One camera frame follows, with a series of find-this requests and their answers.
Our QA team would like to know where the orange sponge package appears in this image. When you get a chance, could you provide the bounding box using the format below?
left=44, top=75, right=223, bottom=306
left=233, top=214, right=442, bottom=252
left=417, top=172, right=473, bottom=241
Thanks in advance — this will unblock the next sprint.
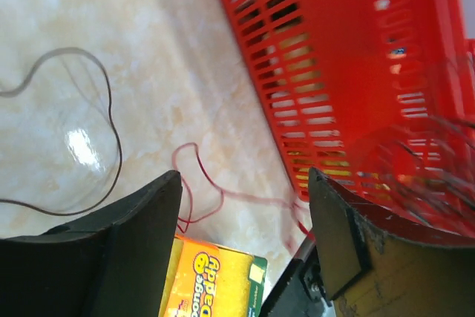
left=159, top=235, right=268, bottom=317

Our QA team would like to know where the brown wire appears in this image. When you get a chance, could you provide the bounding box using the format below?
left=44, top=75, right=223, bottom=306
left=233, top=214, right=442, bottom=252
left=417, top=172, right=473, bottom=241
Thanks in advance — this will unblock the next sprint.
left=0, top=47, right=123, bottom=218

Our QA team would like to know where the red plastic basket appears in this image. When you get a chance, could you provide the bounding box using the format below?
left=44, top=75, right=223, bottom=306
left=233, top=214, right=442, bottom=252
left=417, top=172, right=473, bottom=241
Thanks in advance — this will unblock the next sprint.
left=221, top=0, right=474, bottom=237

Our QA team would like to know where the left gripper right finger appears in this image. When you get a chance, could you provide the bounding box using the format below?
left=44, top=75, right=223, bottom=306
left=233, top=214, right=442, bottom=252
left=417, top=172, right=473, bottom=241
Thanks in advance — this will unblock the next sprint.
left=261, top=169, right=474, bottom=316

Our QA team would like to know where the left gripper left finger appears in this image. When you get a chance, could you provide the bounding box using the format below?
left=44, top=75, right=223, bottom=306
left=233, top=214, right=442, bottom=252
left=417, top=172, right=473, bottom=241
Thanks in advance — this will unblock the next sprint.
left=1, top=171, right=183, bottom=316

